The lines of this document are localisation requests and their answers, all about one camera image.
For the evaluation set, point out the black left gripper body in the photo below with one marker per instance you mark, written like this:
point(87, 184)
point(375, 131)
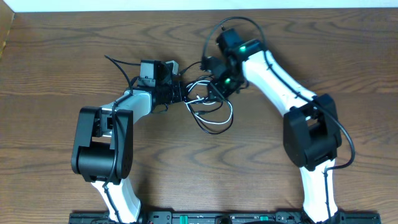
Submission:
point(179, 91)

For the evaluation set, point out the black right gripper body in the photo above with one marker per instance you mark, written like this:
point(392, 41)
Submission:
point(226, 84)

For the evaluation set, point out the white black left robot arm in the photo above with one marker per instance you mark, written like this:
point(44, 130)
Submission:
point(103, 148)

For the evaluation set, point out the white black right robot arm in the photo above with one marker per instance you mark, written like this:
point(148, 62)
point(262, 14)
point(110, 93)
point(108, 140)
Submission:
point(311, 130)

